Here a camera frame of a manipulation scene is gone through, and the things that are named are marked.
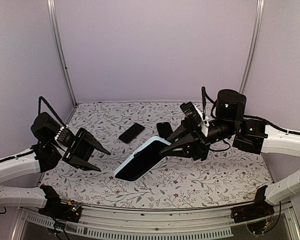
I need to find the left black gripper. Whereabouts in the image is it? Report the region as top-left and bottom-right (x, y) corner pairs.
(62, 126), (111, 171)

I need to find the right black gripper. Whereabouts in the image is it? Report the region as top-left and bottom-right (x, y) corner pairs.
(157, 116), (237, 162)

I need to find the light blue phone case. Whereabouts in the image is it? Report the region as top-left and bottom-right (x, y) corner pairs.
(113, 136), (171, 182)

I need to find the black phone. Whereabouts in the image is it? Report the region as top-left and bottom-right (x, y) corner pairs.
(118, 123), (145, 144)

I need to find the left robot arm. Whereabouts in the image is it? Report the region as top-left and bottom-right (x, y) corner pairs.
(0, 112), (111, 217)

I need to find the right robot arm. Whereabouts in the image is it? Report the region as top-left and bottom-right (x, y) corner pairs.
(160, 89), (300, 161)

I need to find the floral patterned table mat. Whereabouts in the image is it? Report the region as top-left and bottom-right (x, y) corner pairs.
(41, 102), (272, 209)

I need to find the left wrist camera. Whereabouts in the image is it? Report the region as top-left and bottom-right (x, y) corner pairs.
(54, 126), (75, 148)

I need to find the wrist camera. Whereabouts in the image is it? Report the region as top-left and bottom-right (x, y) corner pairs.
(54, 126), (75, 148)
(180, 101), (203, 126)

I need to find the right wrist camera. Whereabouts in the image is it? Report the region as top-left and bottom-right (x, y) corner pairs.
(180, 101), (203, 126)

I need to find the right camera cable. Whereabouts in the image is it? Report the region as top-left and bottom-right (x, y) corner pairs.
(201, 86), (217, 121)

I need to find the camera cable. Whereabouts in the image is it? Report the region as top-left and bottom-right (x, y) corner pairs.
(201, 86), (217, 121)
(37, 96), (67, 127)

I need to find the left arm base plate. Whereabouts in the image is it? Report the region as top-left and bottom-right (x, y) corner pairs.
(38, 202), (82, 223)

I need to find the left camera cable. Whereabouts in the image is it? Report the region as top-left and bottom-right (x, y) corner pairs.
(37, 96), (67, 127)

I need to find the front aluminium rail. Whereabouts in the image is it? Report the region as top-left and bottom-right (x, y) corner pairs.
(11, 200), (300, 240)

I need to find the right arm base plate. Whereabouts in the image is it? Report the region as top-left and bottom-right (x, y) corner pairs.
(230, 201), (275, 223)

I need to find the left aluminium frame post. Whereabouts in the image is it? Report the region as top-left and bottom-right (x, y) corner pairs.
(46, 0), (78, 108)

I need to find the aluminium frame post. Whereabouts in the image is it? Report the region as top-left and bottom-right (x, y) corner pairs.
(239, 0), (265, 95)
(46, 0), (78, 108)

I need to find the right aluminium frame post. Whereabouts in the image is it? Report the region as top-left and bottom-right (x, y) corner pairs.
(239, 0), (265, 95)

